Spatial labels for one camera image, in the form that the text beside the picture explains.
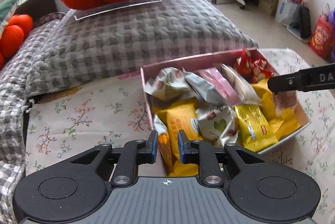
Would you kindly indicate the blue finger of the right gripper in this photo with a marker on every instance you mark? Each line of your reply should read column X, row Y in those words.
column 288, row 82

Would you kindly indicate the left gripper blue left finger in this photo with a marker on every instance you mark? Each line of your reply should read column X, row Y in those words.
column 130, row 157

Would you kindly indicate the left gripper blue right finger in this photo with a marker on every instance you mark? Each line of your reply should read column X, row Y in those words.
column 205, row 156

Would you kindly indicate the clear brown biscuit pack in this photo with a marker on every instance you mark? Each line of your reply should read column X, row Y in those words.
column 285, row 100

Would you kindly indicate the orange silver snack packet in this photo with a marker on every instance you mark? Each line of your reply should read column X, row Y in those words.
column 164, row 143

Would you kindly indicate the white nut snack packet front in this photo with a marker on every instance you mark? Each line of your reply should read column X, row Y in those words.
column 218, row 124

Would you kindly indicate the white nut snack packet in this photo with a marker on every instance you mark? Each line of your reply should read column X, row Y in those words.
column 167, row 85
column 218, row 124

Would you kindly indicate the red printed bag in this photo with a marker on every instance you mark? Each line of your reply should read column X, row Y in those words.
column 322, row 37

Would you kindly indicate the orange-yellow snack pack right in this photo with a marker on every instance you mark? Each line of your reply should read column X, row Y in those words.
column 282, row 122

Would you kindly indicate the orange-yellow snack pack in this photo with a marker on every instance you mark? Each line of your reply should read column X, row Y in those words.
column 282, row 122
column 181, row 115

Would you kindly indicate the red candy packet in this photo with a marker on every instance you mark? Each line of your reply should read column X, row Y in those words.
column 252, row 69

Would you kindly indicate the orange-yellow snack pack left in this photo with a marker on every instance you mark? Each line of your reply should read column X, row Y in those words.
column 181, row 115

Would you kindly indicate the clear white candy packet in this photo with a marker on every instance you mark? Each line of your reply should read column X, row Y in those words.
column 244, row 90

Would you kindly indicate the yellow snack pack middle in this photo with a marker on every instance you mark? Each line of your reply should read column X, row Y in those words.
column 255, row 131

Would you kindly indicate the white pink cardboard box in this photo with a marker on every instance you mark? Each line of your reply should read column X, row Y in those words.
column 203, row 90

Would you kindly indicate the pink snack packet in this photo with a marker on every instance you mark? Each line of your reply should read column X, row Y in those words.
column 221, row 85

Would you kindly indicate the white nut snack packet back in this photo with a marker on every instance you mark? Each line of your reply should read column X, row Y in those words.
column 167, row 85

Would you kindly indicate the floral tablecloth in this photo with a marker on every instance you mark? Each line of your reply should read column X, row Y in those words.
column 112, row 111

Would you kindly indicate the white plastic bag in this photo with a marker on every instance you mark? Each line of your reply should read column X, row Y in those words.
column 286, row 10

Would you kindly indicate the grey checkered blanket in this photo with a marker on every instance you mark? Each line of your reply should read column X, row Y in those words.
column 61, row 52

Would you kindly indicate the clear acrylic board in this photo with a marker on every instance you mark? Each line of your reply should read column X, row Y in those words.
column 80, row 15

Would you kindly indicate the small orange pumpkin cushion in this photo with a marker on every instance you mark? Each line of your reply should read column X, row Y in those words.
column 14, row 34

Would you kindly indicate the green patterned pillow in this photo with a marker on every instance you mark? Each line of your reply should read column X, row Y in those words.
column 7, row 10

